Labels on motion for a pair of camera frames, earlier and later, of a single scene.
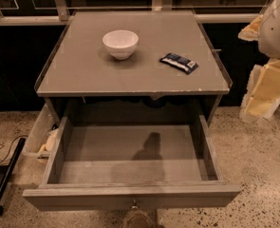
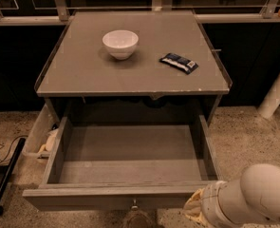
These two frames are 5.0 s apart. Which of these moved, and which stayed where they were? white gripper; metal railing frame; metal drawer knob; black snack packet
Moved: white gripper
Stayed: black snack packet; metal railing frame; metal drawer knob
